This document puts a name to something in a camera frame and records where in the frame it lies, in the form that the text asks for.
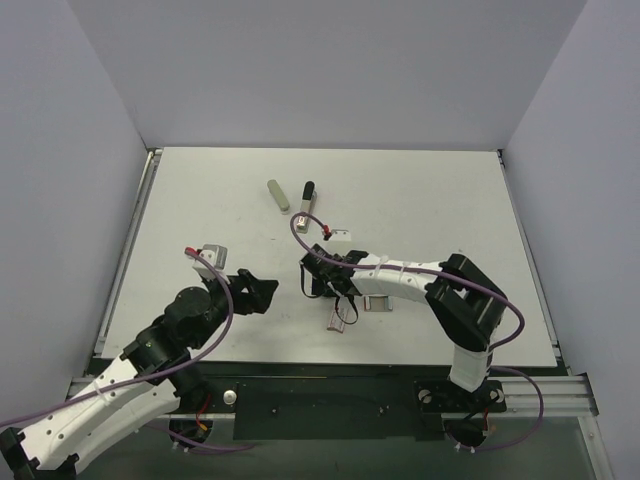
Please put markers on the large black beige stapler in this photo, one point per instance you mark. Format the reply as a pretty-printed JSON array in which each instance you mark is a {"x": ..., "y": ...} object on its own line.
[{"x": 308, "y": 199}]

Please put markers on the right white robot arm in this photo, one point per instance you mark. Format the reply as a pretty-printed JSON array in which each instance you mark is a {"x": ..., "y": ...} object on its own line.
[{"x": 464, "y": 300}]

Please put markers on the red white staple box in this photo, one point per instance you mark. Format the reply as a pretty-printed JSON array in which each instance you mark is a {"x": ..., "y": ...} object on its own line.
[{"x": 336, "y": 322}]

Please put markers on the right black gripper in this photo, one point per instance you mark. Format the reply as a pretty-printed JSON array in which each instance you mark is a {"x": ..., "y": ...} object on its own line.
[{"x": 326, "y": 270}]

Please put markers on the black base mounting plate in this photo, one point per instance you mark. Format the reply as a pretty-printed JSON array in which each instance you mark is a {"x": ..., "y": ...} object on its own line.
[{"x": 301, "y": 401}]

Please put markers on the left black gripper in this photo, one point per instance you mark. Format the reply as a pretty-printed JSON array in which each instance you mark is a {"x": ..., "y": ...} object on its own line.
[{"x": 245, "y": 293}]

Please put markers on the aluminium frame rail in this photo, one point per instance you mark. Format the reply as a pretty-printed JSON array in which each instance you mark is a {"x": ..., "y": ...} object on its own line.
[{"x": 142, "y": 195}]

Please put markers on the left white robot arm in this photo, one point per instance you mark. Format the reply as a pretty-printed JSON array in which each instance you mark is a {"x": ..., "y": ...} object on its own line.
[{"x": 152, "y": 376}]

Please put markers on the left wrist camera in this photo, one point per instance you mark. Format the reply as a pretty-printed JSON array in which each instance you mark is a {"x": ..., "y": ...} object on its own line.
[{"x": 207, "y": 258}]

